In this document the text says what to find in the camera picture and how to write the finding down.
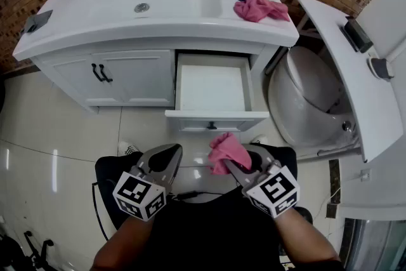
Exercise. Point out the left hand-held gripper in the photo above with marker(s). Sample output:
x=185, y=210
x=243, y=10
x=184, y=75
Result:
x=139, y=193

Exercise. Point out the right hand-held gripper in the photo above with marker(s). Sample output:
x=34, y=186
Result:
x=276, y=190

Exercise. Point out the pink cloth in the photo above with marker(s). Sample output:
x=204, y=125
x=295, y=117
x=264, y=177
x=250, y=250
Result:
x=228, y=152
x=258, y=9

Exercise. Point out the white drawer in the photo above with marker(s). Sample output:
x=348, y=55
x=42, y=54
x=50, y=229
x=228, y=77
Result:
x=212, y=85

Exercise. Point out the person's right forearm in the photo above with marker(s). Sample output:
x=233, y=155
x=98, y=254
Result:
x=304, y=241

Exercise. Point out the person's left forearm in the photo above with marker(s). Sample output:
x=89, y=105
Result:
x=127, y=241

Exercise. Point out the black plastic knob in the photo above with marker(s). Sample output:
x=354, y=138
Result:
x=212, y=126

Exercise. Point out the person's right white shoe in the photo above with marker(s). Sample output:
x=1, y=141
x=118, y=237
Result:
x=259, y=139

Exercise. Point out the person's white shoe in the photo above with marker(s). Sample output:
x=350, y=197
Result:
x=259, y=139
x=127, y=148

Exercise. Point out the person's right leg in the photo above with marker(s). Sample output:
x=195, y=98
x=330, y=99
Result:
x=287, y=155

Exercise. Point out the person's leg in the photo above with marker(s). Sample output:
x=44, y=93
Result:
x=111, y=174
x=287, y=155

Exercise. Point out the person's left white shoe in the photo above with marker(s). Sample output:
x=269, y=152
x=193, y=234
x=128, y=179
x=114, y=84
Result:
x=127, y=148

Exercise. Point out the person's left leg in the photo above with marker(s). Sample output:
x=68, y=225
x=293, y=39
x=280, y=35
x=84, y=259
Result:
x=111, y=174

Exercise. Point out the black stool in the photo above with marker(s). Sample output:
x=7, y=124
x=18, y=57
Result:
x=304, y=215

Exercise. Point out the person's black shirt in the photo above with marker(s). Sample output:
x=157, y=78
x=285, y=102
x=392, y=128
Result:
x=215, y=231

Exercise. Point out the white cabinet door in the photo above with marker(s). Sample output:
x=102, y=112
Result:
x=76, y=85
x=142, y=79

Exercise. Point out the white vanity cabinet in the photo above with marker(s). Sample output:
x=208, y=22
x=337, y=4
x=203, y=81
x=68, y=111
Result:
x=263, y=57

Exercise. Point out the chrome sink drain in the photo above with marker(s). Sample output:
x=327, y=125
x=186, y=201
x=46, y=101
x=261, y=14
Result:
x=141, y=7

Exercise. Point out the black chair base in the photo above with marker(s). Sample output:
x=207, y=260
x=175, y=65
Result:
x=31, y=250

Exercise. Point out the black box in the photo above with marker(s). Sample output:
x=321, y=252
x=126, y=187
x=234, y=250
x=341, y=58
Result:
x=358, y=36

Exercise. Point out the white ceramic sink top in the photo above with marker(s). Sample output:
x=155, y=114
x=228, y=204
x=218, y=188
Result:
x=95, y=3

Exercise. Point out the white wall socket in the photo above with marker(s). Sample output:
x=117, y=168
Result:
x=366, y=174

